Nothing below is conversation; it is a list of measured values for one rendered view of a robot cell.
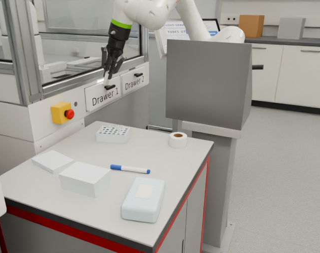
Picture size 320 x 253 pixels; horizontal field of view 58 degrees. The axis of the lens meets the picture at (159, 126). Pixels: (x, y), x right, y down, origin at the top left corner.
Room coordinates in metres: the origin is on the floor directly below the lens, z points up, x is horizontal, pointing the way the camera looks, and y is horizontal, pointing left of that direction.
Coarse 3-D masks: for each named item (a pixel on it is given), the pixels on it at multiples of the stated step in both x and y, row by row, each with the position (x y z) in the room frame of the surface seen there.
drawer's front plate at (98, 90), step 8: (112, 80) 1.46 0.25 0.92; (88, 88) 1.28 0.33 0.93; (96, 88) 1.33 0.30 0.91; (104, 88) 1.39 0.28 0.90; (112, 88) 1.46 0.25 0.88; (120, 88) 1.53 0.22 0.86; (88, 96) 1.27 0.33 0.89; (96, 96) 1.33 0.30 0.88; (104, 96) 1.39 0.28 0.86; (88, 104) 1.27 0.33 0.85; (96, 104) 1.32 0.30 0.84
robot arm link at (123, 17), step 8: (120, 0) 1.27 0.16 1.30; (128, 0) 1.26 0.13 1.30; (136, 0) 1.26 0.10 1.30; (120, 8) 1.27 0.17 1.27; (128, 8) 1.26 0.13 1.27; (136, 8) 1.25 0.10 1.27; (112, 16) 1.31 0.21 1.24; (120, 16) 1.27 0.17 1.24; (128, 16) 1.27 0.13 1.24; (120, 24) 1.28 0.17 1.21; (128, 24) 1.29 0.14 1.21
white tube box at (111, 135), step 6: (102, 126) 1.15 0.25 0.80; (114, 126) 1.14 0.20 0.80; (96, 132) 1.08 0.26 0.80; (102, 132) 1.09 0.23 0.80; (108, 132) 1.09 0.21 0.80; (114, 132) 1.10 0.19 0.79; (126, 132) 1.09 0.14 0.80; (96, 138) 1.07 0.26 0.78; (102, 138) 1.07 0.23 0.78; (108, 138) 1.06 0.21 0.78; (114, 138) 1.06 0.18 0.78; (120, 138) 1.06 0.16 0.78; (126, 138) 1.06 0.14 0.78
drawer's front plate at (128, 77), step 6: (132, 72) 1.66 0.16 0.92; (138, 72) 1.73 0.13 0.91; (144, 72) 1.81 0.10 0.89; (120, 78) 1.57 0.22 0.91; (126, 78) 1.60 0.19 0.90; (132, 78) 1.66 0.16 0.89; (138, 78) 1.73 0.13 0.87; (144, 78) 1.81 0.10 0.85; (126, 84) 1.59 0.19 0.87; (138, 84) 1.73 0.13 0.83; (126, 90) 1.59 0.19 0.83
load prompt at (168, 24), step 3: (165, 24) 2.22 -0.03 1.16; (168, 24) 2.23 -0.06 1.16; (171, 24) 2.23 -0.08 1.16; (174, 24) 2.24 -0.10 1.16; (177, 24) 2.25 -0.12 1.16; (180, 24) 2.26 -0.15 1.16; (183, 24) 2.26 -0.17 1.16; (165, 27) 2.20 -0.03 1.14; (168, 27) 2.21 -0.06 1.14; (171, 27) 2.22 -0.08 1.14; (174, 27) 2.22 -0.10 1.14; (177, 27) 2.23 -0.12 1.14; (180, 27) 2.24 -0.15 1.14; (183, 27) 2.25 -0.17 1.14
